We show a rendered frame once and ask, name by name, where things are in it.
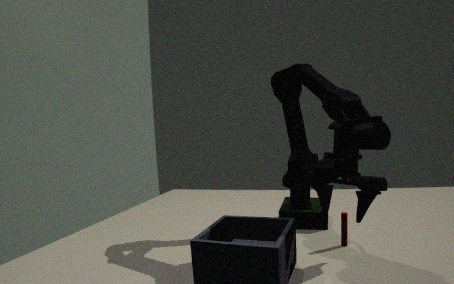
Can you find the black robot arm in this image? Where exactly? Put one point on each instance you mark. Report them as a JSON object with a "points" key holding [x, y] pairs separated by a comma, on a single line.
{"points": [[354, 129]]}

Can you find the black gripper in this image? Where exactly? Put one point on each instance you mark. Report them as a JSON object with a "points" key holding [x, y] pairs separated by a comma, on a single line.
{"points": [[370, 186]]}

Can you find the red peg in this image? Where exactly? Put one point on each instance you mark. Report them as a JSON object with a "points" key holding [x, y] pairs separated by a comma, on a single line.
{"points": [[344, 231]]}

